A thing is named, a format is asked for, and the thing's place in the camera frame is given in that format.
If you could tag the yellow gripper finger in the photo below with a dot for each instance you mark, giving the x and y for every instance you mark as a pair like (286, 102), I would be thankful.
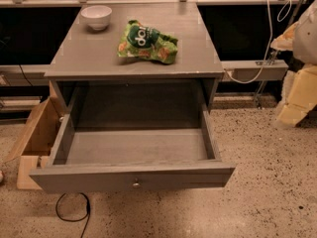
(298, 96)
(284, 42)

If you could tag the grey wall ledge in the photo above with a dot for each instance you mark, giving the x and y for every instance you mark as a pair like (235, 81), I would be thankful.
(246, 70)

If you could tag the white ceramic bowl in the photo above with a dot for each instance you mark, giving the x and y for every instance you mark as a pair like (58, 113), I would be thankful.
(97, 17)

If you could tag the grey wooden cabinet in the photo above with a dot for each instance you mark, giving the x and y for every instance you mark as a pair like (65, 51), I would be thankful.
(86, 54)

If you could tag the light wooden box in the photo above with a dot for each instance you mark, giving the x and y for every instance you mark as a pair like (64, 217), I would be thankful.
(34, 144)

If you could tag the grey open top drawer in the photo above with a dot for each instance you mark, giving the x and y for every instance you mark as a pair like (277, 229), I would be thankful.
(159, 134)

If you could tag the silver drawer knob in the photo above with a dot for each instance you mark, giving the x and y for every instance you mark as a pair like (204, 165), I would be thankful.
(136, 184)

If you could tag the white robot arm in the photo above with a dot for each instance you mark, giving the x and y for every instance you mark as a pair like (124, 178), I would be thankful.
(305, 36)

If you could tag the green rice chip bag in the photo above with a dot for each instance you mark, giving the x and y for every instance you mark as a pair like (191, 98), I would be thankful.
(147, 43)

